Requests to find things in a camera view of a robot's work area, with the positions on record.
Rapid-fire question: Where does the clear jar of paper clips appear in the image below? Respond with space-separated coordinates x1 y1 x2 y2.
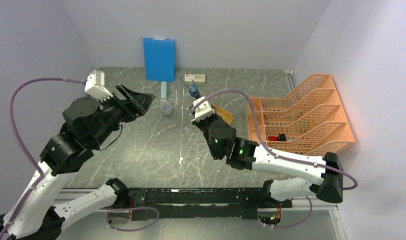
160 101 173 116

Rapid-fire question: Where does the orange plastic file organizer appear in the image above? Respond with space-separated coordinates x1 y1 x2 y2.
247 73 355 156

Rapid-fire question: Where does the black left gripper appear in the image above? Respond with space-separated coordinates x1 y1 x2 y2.
91 82 157 146

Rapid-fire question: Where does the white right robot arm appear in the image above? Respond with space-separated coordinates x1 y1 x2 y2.
191 114 344 207

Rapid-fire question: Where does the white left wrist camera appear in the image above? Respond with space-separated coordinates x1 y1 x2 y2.
84 69 114 101

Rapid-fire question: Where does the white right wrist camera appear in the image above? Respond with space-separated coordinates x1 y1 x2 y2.
189 96 216 123

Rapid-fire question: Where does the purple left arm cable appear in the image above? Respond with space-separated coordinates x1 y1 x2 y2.
0 77 160 240

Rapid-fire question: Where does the light blue stapler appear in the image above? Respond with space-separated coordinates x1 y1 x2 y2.
160 81 168 101

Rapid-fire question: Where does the green and white small box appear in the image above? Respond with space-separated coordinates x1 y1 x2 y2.
184 73 206 86

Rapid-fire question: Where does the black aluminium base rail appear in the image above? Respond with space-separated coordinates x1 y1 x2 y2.
57 187 338 222

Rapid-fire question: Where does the blue upright folder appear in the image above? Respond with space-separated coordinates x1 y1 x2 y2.
143 38 175 83

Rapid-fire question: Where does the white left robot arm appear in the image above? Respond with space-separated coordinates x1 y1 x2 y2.
0 84 155 240

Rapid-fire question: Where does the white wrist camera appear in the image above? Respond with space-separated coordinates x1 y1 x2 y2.
189 96 216 123
84 69 114 101

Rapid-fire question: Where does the red and black object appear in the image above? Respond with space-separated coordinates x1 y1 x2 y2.
267 133 287 142

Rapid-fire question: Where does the navy blue card holder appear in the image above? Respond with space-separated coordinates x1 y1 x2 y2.
186 81 202 99

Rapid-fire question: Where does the yellow oval tray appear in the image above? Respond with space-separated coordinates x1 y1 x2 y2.
211 104 233 125

